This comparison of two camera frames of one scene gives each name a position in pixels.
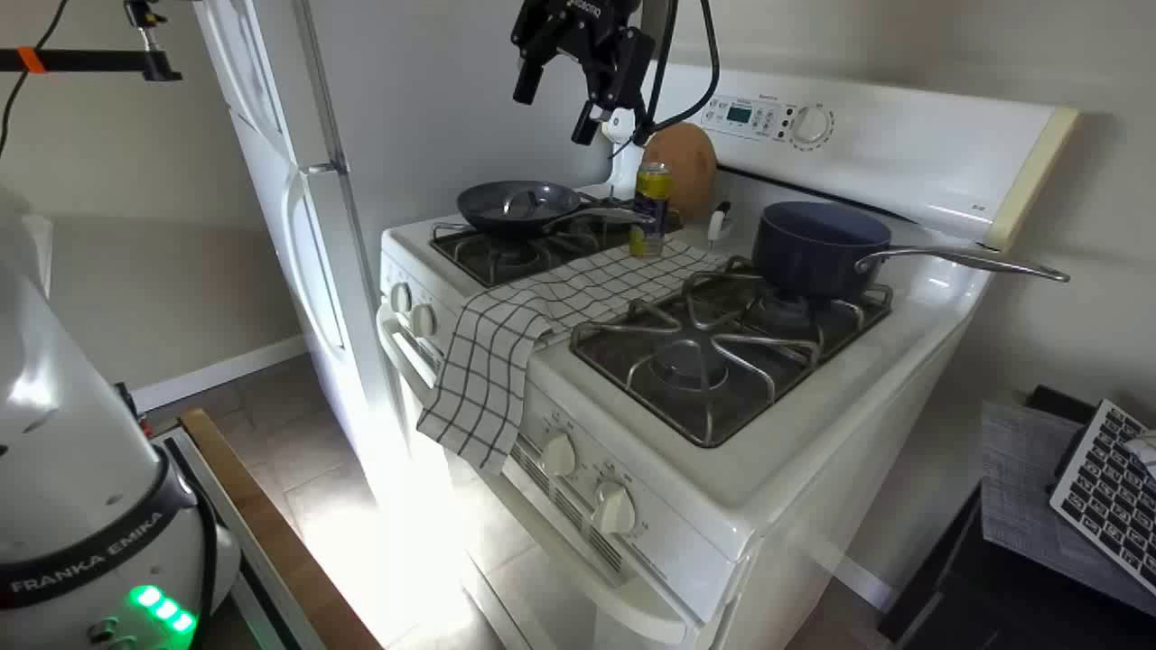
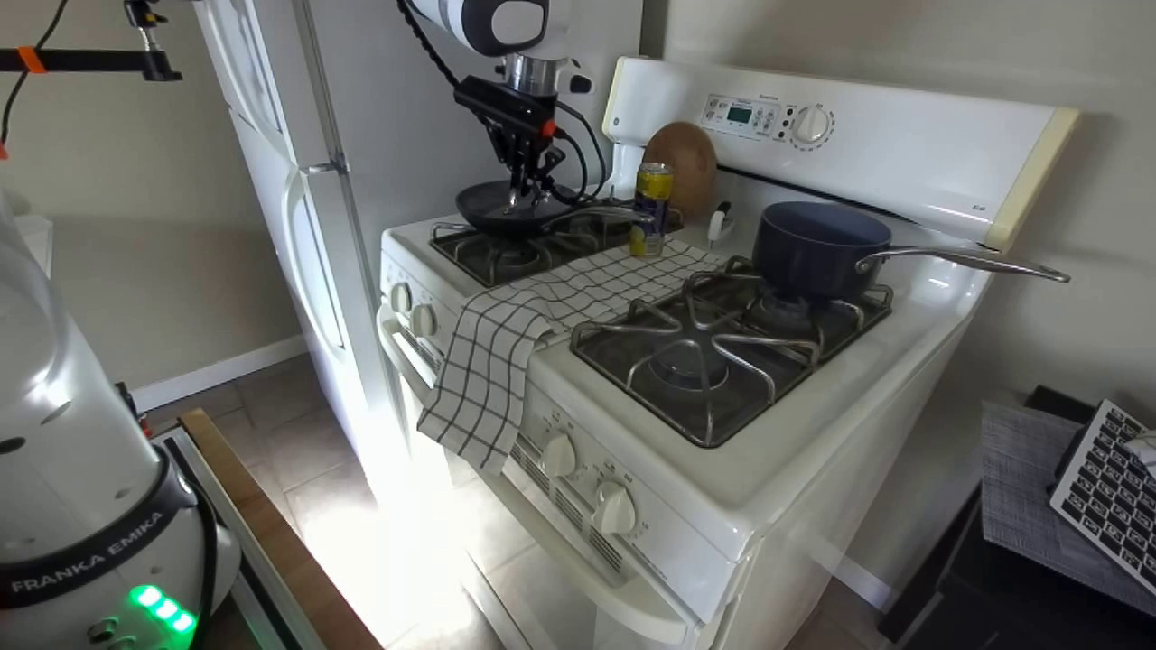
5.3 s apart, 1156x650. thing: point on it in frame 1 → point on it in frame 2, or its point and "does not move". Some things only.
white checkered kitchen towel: [473, 389] does not move
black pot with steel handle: [832, 249] does not move
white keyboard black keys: [1108, 490] does not move
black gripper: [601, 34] → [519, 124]
